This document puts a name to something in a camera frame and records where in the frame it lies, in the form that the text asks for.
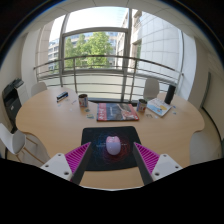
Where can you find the pink and lilac computer mouse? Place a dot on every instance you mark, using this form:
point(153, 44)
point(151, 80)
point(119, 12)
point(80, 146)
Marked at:
point(113, 145)

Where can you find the red magazine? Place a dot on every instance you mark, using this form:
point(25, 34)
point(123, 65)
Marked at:
point(116, 111)

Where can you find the printed mug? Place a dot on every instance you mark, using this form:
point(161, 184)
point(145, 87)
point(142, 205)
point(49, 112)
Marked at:
point(83, 100)

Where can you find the light blue picture book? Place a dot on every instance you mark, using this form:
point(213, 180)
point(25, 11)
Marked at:
point(159, 107)

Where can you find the black mouse pad red print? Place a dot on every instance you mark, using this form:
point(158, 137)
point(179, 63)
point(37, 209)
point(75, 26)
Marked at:
point(95, 136)

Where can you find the black printer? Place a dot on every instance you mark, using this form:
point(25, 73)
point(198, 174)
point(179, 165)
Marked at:
point(11, 100)

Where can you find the metal balcony railing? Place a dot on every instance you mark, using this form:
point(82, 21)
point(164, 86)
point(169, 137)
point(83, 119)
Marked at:
point(125, 78)

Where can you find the white chair wooden legs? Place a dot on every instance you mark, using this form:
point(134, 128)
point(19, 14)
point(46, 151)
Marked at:
point(11, 140)

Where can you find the white mug with heart print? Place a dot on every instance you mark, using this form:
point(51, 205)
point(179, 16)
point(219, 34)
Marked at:
point(142, 105)

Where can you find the small green card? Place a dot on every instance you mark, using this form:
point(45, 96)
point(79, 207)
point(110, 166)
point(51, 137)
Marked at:
point(90, 116)

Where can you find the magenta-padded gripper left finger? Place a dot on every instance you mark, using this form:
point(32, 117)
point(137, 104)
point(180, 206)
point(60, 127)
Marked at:
point(57, 165)

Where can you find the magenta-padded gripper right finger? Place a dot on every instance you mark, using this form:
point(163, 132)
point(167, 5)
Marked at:
point(166, 165)

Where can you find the black cylinder speaker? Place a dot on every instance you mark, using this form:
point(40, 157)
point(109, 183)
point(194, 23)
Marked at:
point(170, 94)

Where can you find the dark blue small box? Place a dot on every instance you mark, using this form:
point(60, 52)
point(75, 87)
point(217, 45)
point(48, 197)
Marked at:
point(62, 96)

